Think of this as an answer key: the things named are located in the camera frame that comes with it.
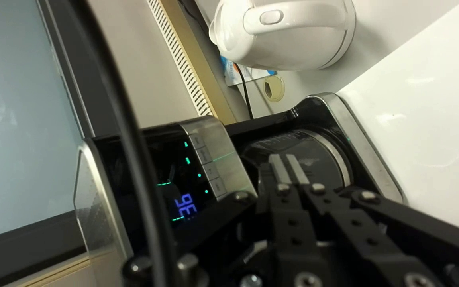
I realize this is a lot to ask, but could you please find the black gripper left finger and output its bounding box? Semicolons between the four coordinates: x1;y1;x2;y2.
263;154;342;287

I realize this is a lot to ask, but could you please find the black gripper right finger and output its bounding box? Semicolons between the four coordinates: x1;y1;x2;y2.
285;154;459;287

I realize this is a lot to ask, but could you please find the black silver coffee machine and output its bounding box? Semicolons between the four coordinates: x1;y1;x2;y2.
71;93;408;287

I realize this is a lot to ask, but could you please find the glass coffee carafe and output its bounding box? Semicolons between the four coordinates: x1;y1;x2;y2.
242;130;354;190

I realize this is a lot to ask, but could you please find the white electric kettle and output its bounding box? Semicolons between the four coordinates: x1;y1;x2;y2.
207;0;358;72

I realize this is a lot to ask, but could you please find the white perforated vent strip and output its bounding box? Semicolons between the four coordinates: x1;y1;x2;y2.
145;0;217;119

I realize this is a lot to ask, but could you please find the black power cable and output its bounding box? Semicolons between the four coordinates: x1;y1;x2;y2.
232;63;256;122

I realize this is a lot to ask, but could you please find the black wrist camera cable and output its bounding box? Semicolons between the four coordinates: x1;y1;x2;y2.
60;0;180;287

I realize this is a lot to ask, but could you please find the beige wall raceway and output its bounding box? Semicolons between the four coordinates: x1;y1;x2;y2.
159;0;242;125

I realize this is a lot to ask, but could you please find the grey window frame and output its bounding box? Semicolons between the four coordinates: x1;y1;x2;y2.
0;0;135;287

